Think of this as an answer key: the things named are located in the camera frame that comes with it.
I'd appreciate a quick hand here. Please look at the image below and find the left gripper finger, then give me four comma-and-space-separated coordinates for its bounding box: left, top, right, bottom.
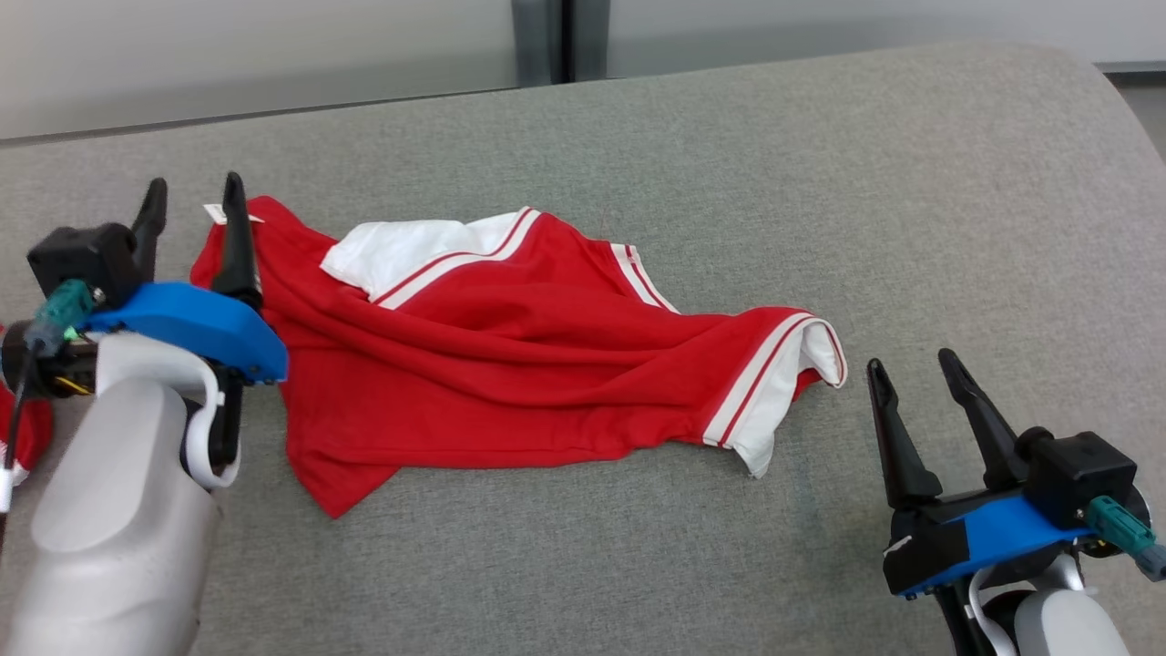
210, 170, 266, 309
130, 177, 169, 282

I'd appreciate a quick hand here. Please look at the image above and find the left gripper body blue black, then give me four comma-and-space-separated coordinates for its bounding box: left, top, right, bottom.
77, 282, 289, 467

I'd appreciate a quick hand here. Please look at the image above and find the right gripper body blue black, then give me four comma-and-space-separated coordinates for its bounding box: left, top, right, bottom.
882, 486, 1096, 600

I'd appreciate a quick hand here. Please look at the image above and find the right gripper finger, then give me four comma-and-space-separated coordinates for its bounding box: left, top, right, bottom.
866, 357, 945, 511
938, 347, 1031, 491

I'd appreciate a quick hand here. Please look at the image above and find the red shorts wide white stripe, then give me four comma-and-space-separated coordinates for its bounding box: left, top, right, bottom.
0, 323, 54, 488

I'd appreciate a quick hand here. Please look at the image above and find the red basketball jersey white trim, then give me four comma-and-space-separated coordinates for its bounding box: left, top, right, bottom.
189, 196, 850, 520

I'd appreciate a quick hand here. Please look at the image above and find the grey fabric sofa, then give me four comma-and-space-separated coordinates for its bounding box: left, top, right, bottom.
0, 41, 1166, 656

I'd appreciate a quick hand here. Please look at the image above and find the left camera cable teal plug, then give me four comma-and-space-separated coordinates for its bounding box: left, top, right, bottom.
0, 281, 97, 513

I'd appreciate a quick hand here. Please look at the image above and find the camera cable teal plug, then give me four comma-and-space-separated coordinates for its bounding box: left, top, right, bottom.
0, 281, 97, 513
1084, 497, 1166, 582

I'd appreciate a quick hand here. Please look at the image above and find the right camera cable teal plug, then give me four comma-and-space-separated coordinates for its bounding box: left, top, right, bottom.
1084, 497, 1166, 582

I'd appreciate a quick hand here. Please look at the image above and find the grey metal partition post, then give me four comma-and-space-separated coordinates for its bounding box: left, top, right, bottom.
510, 0, 611, 87

